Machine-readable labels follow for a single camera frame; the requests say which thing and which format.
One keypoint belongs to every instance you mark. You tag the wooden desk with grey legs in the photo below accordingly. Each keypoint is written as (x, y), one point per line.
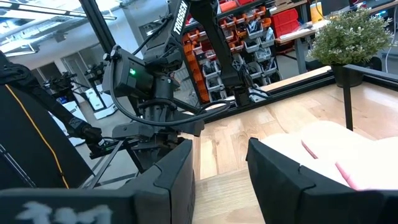
(300, 56)

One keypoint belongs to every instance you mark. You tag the black plant pot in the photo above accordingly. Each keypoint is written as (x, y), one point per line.
(346, 76)

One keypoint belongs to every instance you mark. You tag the black metal shelf frame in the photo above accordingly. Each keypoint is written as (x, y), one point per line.
(348, 102)

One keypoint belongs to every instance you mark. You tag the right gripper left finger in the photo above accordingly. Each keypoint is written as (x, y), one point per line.
(174, 193)

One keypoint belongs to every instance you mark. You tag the black rig frame post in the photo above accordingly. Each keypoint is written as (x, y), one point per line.
(99, 25)

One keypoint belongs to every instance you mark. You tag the long ceiling light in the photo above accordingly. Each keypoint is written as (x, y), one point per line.
(62, 12)

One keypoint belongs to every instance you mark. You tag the black panel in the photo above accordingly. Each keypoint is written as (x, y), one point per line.
(31, 155)

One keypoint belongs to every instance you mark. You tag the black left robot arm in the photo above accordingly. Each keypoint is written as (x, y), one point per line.
(211, 37)

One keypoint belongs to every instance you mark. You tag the green artificial plant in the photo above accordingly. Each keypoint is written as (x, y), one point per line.
(351, 34)

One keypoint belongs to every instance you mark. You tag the storage rack with bins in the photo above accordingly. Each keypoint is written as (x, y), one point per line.
(258, 40)

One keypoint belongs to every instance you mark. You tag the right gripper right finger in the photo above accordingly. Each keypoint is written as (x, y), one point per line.
(276, 186)

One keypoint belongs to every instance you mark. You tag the black table edge rail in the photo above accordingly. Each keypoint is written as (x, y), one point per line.
(295, 92)

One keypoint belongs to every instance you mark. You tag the large red storage bin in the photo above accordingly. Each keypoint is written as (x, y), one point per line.
(284, 21)

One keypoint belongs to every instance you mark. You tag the black background robot arm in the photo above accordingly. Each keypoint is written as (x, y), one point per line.
(62, 82)

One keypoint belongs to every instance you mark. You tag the yellow container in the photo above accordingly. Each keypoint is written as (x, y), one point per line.
(317, 14)

